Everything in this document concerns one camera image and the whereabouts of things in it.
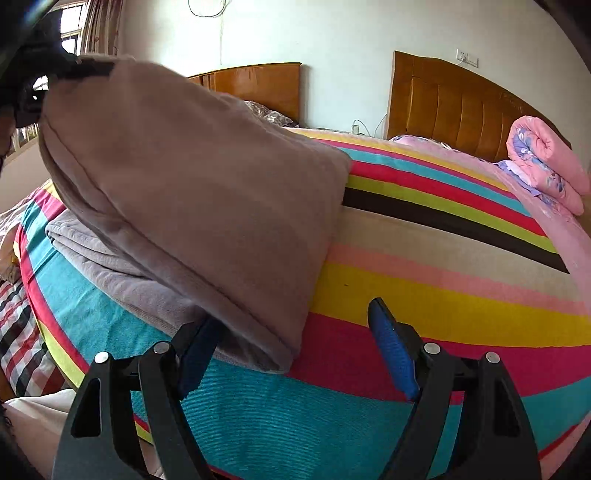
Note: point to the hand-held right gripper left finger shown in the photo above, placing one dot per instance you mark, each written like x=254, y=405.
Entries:
x=196, y=355

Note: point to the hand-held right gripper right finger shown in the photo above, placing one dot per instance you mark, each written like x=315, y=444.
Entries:
x=392, y=346

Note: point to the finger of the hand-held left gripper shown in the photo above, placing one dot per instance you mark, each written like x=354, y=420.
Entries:
x=94, y=67

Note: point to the pink floral curtain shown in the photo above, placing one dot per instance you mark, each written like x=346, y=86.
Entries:
x=104, y=25

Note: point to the rainbow striped blanket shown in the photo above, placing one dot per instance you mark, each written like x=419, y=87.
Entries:
x=415, y=286

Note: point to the white cloth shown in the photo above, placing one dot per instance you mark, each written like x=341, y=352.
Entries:
x=37, y=429

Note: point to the red plaid bed sheet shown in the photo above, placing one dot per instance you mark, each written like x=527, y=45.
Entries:
x=21, y=337

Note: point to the rolled pink floral quilt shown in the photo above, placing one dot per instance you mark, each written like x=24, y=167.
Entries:
x=545, y=157

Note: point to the panelled wooden headboard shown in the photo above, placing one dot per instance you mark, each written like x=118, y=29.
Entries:
x=461, y=106

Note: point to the white wall socket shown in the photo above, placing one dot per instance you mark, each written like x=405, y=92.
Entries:
x=467, y=56

